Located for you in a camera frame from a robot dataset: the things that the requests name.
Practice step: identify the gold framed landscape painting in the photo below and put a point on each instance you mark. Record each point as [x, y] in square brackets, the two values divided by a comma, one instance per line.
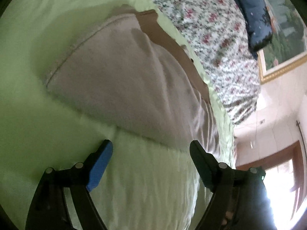
[287, 50]

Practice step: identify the wooden framed window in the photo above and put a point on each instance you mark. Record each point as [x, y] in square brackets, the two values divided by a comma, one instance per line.
[284, 182]

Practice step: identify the red floral white quilt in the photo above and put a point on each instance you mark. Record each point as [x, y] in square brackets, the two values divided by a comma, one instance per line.
[216, 31]

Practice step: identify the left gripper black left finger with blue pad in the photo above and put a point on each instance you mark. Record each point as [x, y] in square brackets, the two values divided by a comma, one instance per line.
[48, 209]

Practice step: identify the light green bed sheet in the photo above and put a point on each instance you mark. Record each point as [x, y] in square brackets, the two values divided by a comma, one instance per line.
[145, 186]

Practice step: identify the beige knit sweater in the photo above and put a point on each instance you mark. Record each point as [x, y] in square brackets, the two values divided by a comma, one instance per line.
[129, 72]

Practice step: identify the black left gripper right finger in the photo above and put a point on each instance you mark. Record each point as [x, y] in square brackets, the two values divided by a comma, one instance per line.
[238, 200]

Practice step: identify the dark blue patterned pillow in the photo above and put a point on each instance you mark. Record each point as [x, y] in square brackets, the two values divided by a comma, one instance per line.
[258, 24]

